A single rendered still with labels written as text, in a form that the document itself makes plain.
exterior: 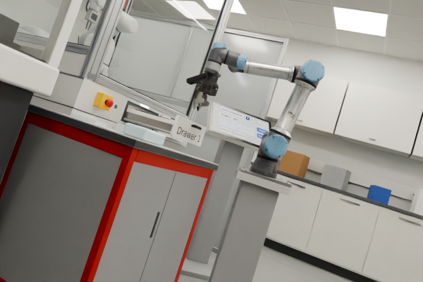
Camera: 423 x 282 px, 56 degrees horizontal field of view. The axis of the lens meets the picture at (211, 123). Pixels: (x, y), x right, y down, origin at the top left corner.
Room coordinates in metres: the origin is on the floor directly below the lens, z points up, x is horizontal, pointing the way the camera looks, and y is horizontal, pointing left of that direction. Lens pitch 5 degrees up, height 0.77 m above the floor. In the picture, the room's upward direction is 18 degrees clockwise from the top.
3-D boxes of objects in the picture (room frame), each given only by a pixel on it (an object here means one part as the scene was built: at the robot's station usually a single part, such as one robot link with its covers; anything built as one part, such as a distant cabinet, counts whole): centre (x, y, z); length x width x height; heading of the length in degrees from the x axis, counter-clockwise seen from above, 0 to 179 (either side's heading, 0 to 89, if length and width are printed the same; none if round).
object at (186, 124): (2.06, 0.10, 0.87); 0.29 x 0.02 x 0.11; 151
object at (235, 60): (2.04, -0.02, 1.30); 0.11 x 0.11 x 0.08; 88
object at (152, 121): (2.16, 0.28, 0.86); 0.40 x 0.26 x 0.06; 61
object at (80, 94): (2.49, 0.78, 0.87); 1.02 x 0.95 x 0.14; 151
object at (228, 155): (2.97, -0.21, 0.51); 0.50 x 0.45 x 1.02; 16
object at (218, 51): (2.03, 0.08, 1.30); 0.09 x 0.08 x 0.11; 88
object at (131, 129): (1.45, 0.22, 0.78); 0.15 x 0.10 x 0.04; 158
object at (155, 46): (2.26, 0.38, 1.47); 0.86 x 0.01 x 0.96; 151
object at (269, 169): (2.17, -0.35, 0.83); 0.15 x 0.15 x 0.10
